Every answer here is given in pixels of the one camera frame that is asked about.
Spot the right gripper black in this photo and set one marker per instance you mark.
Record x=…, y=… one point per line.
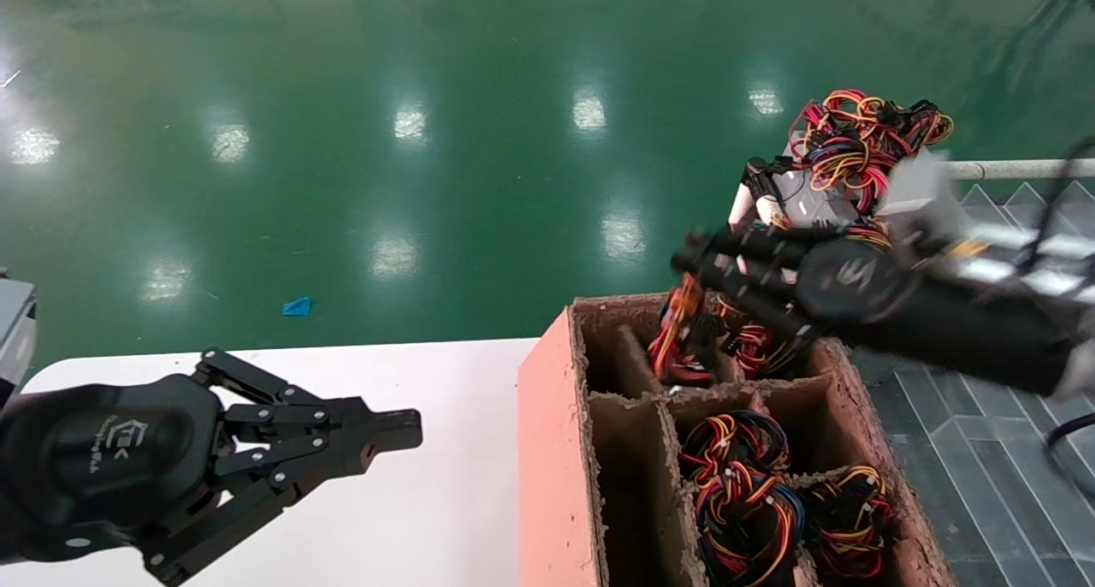
x=855, y=279

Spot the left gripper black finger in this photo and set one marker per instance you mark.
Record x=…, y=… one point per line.
x=385, y=424

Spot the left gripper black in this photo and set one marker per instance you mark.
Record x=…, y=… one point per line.
x=94, y=459

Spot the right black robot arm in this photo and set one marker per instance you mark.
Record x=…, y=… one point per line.
x=975, y=330

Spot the white rack pipe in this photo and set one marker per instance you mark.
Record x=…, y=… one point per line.
x=1018, y=169
x=770, y=212
x=740, y=210

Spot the black pipe joint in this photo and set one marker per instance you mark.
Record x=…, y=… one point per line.
x=757, y=176

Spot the blue paper scrap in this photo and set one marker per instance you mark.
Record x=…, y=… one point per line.
x=297, y=306

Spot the brown cardboard box with dividers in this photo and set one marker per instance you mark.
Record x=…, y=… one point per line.
x=556, y=467

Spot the clear ribbed shelf panel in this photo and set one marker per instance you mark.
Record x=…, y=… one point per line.
x=984, y=484

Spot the right wrist grey camera box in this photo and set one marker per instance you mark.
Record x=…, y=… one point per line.
x=924, y=193

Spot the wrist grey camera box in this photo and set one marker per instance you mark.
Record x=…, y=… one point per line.
x=15, y=330
x=924, y=193

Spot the left wrist grey camera box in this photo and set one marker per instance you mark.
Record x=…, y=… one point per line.
x=15, y=330

